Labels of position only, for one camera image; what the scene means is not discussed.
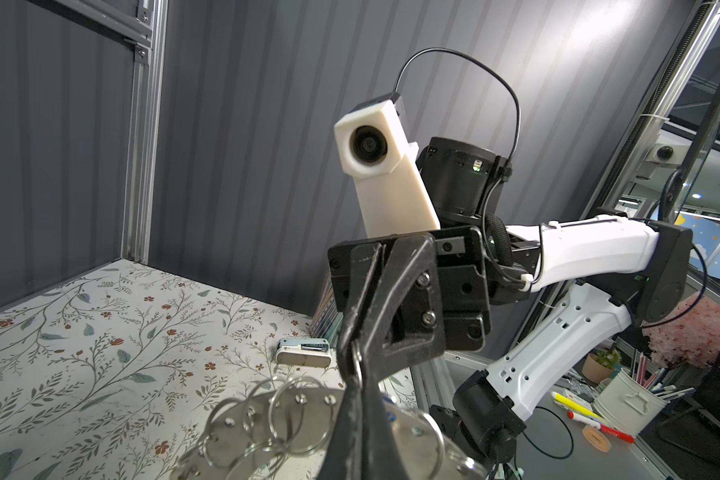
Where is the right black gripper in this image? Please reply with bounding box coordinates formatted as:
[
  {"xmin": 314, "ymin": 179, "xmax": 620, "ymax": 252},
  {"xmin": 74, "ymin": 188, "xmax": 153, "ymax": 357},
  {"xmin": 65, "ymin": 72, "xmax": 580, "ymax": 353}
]
[{"xmin": 337, "ymin": 137, "xmax": 539, "ymax": 384}]

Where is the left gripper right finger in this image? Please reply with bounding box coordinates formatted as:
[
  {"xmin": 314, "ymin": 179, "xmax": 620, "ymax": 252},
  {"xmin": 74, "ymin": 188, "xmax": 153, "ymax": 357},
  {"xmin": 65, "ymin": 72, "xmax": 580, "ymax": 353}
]
[{"xmin": 361, "ymin": 382, "xmax": 408, "ymax": 479}]

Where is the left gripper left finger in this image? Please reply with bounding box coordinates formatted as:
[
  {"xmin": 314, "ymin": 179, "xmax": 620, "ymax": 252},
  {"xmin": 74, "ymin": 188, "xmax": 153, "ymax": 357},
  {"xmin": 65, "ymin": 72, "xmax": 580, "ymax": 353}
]
[{"xmin": 317, "ymin": 381, "xmax": 363, "ymax": 480}]

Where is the large keyring with coloured keys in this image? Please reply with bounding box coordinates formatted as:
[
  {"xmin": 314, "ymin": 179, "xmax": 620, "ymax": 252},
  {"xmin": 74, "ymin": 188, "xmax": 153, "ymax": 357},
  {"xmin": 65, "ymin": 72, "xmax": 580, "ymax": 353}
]
[{"xmin": 170, "ymin": 374, "xmax": 489, "ymax": 479}]

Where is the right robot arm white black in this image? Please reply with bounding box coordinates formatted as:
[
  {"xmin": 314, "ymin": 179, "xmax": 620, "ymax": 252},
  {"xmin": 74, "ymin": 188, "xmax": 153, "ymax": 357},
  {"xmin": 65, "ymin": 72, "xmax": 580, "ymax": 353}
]
[{"xmin": 324, "ymin": 143, "xmax": 693, "ymax": 478}]

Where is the yellow highlighter pen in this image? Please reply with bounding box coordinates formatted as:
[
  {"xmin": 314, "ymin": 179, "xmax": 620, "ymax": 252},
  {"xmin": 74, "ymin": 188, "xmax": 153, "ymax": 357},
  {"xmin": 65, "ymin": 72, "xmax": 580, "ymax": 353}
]
[{"xmin": 550, "ymin": 391, "xmax": 604, "ymax": 422}]

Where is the red marker pen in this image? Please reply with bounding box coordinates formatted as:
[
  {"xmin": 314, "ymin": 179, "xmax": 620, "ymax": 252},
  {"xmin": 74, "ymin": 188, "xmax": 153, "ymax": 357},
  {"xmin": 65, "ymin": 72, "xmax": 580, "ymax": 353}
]
[{"xmin": 567, "ymin": 411, "xmax": 635, "ymax": 444}]

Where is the white bin outside cell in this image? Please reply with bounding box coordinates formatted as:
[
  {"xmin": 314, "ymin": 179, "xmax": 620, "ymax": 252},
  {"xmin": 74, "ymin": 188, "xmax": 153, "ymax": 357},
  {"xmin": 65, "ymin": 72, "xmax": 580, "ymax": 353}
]
[{"xmin": 593, "ymin": 371, "xmax": 668, "ymax": 436}]

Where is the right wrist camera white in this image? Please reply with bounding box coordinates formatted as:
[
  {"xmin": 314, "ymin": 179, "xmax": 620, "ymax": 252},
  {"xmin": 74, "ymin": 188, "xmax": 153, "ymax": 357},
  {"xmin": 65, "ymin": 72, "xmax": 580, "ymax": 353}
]
[{"xmin": 334, "ymin": 92, "xmax": 441, "ymax": 238}]

